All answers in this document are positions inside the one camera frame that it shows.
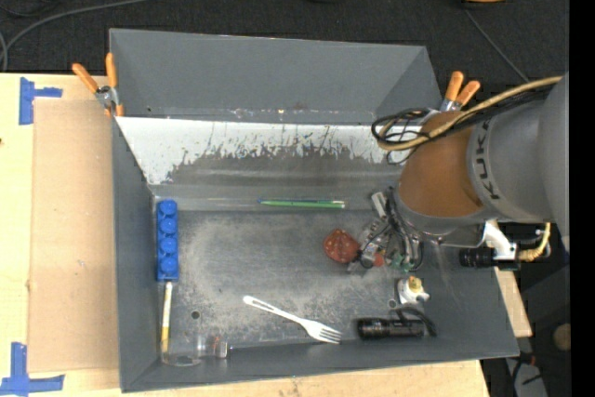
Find red dotted toy strawberry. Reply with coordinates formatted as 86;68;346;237
322;228;362;266

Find grey metal bin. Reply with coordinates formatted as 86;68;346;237
108;28;521;393

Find black flashlight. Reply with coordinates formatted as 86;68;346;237
356;308;439;341

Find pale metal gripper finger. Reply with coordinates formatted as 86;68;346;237
355;223;378;247
346;246;380;273

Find yellow and white pencil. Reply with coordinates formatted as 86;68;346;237
159;282;175;353

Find blue studded toy brick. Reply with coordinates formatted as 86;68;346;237
155;199;181;283

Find thin green stick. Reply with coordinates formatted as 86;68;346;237
257;197;347;209

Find small white and yellow toy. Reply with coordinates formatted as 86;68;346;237
395;275;431;308

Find black cylinder on white bracket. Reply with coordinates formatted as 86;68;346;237
458;219;552;271

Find brown cardboard board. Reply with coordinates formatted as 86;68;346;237
26;99;123;374

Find white plastic fork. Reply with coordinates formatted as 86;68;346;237
242;295;343;346

